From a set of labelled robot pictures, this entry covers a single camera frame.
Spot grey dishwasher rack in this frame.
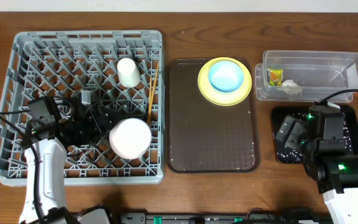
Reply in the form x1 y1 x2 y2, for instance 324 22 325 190
0 30 165 187

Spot white cup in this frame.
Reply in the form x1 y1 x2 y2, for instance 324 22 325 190
117 58 141 88

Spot white tissue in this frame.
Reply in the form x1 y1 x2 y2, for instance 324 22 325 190
281 80 303 95

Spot black tray bin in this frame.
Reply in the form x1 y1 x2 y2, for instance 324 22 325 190
287 105 358 155

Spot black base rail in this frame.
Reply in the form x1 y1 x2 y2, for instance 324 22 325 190
79 205 332 224

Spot yellow green snack wrapper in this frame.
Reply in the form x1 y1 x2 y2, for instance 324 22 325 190
267 68 283 86

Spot white bowl with food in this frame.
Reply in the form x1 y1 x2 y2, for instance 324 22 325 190
109 118 152 160

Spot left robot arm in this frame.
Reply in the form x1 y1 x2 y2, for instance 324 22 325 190
19 90 118 224

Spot clear plastic container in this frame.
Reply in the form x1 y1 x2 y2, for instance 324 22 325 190
254 50 358 102

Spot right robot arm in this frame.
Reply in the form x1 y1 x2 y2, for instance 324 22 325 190
272 103 358 223

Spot light blue bowl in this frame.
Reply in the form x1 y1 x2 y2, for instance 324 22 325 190
208 60 244 93

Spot yellow plate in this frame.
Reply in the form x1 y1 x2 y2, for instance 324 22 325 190
198 57 252 106

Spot spilled rice and shells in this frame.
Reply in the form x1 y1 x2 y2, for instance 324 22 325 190
271 107 354 164

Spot dark brown serving tray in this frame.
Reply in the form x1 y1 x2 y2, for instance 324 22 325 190
165 58 260 173

